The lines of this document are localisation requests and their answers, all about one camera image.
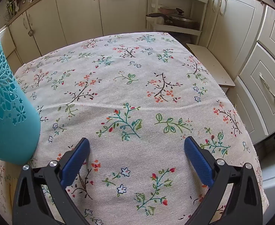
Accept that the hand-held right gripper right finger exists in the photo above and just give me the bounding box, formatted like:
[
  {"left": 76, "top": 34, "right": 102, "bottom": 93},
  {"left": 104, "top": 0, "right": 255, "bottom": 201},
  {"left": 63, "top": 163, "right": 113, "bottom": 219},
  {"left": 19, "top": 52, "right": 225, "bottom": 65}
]
[{"left": 184, "top": 136, "right": 264, "bottom": 225}]

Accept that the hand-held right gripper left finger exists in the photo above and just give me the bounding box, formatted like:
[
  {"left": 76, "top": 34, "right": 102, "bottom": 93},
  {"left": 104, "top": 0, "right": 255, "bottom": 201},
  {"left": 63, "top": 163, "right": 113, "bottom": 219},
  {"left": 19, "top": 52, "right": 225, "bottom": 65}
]
[{"left": 12, "top": 137, "right": 91, "bottom": 225}]

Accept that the teal perforated bucket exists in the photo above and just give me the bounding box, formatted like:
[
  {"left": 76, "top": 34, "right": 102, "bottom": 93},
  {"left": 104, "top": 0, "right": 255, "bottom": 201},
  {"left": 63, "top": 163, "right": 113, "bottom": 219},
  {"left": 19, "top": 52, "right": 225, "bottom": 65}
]
[{"left": 0, "top": 20, "right": 41, "bottom": 166}]

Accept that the wooden step stool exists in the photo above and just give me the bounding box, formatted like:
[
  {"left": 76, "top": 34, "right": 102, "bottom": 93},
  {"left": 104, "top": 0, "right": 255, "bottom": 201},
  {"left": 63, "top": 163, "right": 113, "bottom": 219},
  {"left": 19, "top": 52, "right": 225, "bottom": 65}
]
[{"left": 186, "top": 43, "right": 236, "bottom": 94}]

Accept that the white tiered shelf rack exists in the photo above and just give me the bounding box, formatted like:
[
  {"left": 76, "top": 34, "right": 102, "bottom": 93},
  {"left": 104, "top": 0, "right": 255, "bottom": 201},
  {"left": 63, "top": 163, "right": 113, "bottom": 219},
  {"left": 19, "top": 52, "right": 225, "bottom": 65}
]
[{"left": 147, "top": 0, "right": 209, "bottom": 38}]

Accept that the cream cabinet with small drawers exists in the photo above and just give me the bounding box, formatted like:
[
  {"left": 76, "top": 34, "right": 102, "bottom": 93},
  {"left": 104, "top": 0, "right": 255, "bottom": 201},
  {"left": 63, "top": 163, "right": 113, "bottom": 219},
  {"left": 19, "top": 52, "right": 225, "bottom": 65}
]
[{"left": 205, "top": 0, "right": 275, "bottom": 146}]

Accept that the pan with glass lid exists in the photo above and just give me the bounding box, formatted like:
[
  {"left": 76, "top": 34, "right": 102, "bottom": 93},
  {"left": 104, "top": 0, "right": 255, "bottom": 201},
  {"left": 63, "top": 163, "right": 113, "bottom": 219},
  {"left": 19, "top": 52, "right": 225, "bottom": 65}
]
[{"left": 146, "top": 7, "right": 199, "bottom": 29}]

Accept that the cream cabinet with tall doors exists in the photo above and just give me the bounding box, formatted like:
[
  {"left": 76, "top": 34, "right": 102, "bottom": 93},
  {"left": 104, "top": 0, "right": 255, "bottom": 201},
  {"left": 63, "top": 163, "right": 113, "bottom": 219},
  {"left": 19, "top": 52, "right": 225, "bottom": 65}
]
[{"left": 9, "top": 0, "right": 152, "bottom": 59}]

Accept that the brown clay dish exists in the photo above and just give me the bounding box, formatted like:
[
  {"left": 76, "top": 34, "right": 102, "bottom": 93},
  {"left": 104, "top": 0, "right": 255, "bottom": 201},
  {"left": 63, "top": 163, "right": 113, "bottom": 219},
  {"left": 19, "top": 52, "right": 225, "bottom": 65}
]
[{"left": 158, "top": 7, "right": 178, "bottom": 14}]

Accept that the wall utensil rack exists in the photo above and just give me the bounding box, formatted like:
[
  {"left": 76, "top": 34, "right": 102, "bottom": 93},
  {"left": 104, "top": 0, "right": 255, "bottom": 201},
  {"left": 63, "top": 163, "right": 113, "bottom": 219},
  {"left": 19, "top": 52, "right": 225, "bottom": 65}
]
[{"left": 4, "top": 0, "right": 37, "bottom": 19}]

